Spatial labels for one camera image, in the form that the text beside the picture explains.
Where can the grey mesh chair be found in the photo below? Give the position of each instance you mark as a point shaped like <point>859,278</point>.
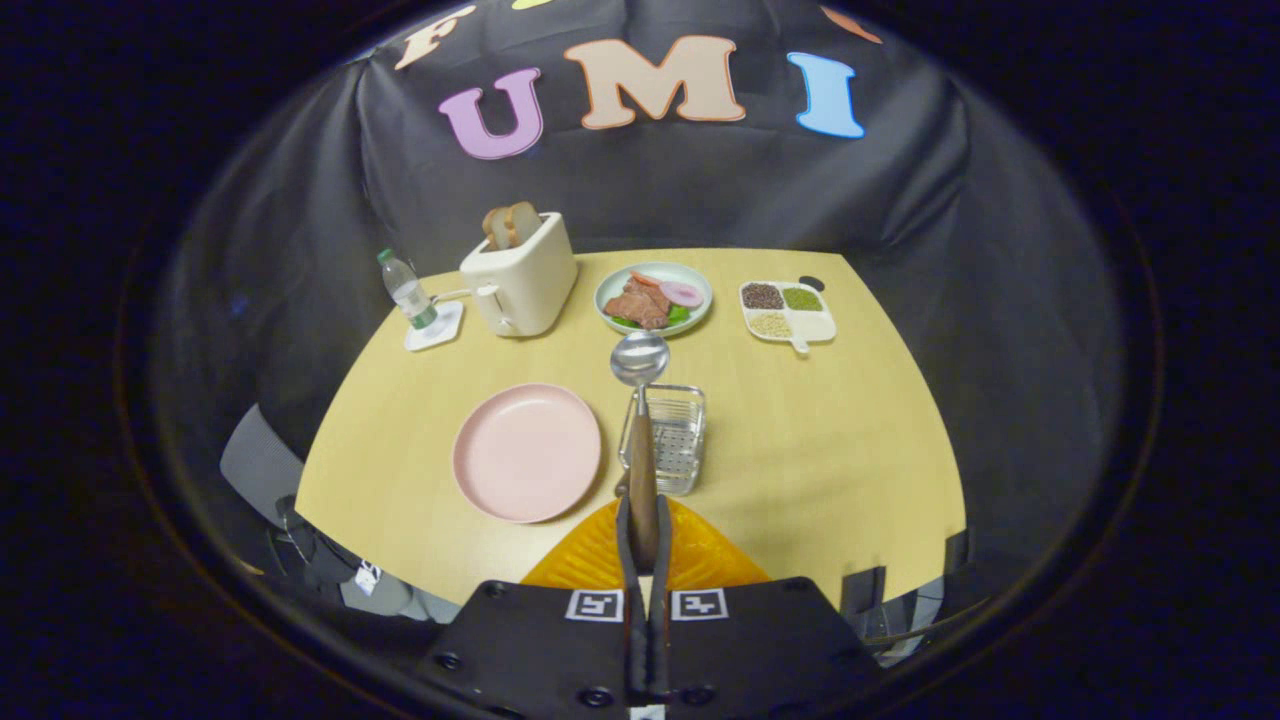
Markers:
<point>260,455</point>

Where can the red vegetable slice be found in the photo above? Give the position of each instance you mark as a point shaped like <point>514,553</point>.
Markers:
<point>643,279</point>

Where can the pale green food plate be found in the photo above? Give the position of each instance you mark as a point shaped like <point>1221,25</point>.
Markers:
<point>703,300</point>

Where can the brown meat piece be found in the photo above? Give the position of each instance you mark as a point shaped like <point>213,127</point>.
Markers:
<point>640,305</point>

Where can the cream white toaster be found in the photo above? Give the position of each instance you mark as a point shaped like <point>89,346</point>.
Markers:
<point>530,280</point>

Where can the black backdrop cloth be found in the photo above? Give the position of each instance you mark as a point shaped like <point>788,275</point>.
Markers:
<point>700,190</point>

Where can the white divided condiment dish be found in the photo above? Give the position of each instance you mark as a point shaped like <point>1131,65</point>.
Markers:
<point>815,325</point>

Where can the black chair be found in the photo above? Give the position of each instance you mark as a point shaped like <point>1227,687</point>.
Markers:
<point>862,590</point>
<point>957,552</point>

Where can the toasted bread slice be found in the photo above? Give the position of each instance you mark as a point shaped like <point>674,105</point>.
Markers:
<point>524,223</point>
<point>495,228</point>

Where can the green lettuce leaves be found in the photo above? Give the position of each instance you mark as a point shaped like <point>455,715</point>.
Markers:
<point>680,315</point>

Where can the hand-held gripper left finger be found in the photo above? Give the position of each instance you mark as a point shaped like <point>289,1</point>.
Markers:
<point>623,545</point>

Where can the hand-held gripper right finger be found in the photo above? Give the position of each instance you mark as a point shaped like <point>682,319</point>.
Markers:
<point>661,550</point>

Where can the pink round plate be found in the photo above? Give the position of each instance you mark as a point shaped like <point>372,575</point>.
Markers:
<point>525,455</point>

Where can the pink ham slice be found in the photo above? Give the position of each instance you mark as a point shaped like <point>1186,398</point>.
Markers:
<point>682,294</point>

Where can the clear plastic water bottle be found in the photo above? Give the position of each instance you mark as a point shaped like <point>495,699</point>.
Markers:
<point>408,292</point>

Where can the white square coaster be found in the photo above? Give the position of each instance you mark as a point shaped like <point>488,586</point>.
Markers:
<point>447,330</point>

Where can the dark bag with white tag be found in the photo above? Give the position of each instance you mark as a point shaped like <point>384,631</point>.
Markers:
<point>320,555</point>

